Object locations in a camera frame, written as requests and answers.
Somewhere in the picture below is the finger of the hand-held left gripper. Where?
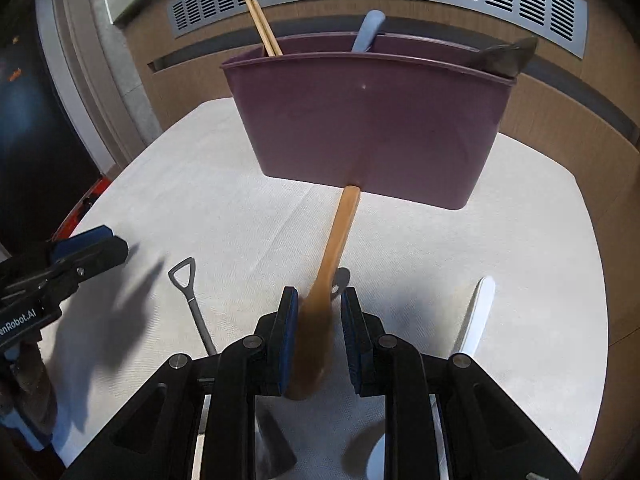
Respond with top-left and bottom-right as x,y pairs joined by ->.
29,237 -> 130,307
49,226 -> 114,264

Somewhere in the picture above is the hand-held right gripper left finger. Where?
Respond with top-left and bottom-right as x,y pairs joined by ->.
66,286 -> 300,480

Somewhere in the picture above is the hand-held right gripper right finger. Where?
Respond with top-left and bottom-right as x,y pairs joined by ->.
340,286 -> 582,480

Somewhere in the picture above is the brown wooden spoon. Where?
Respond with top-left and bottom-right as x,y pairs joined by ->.
286,185 -> 362,402

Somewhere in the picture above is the purple plastic utensil holder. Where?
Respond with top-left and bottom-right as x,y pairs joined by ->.
221,32 -> 517,211

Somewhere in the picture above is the bamboo chopstick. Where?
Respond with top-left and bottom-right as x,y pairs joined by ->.
251,0 -> 284,56
243,0 -> 277,57

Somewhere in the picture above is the grey-blue plastic spoon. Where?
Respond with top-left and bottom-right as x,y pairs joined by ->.
351,10 -> 387,54

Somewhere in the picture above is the person's left hand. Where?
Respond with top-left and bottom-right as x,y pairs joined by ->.
7,342 -> 57,438

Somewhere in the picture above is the small dark metal spoon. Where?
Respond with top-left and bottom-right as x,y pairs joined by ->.
330,268 -> 352,302

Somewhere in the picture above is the shovel-shaped metal spoon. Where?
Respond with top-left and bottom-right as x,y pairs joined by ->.
168,257 -> 220,357

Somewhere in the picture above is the white plastic spoon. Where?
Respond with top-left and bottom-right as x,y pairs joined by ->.
367,275 -> 496,480

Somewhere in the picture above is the grey door frame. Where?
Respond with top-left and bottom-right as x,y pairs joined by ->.
35,0 -> 167,173

